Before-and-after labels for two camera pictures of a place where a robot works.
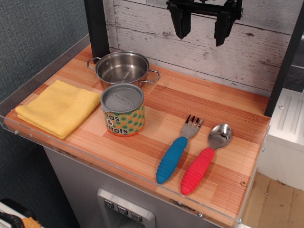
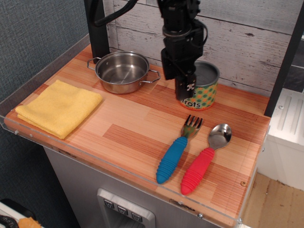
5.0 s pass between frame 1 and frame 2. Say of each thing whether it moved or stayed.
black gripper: moved
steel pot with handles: stayed
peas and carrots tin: moved
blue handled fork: stayed
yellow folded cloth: stayed
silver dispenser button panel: stayed
